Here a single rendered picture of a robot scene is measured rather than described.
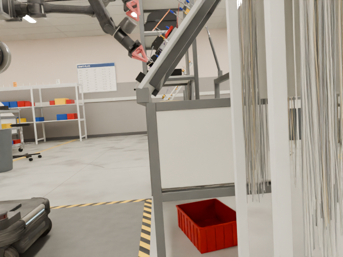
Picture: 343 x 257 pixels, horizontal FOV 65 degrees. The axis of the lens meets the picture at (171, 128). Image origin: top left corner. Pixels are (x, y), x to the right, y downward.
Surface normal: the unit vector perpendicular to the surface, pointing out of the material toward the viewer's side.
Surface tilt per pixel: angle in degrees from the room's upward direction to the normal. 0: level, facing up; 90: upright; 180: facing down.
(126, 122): 90
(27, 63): 90
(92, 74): 90
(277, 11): 90
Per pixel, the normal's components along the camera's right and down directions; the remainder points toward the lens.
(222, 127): 0.06, 0.07
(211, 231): 0.30, 0.05
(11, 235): 0.82, 0.04
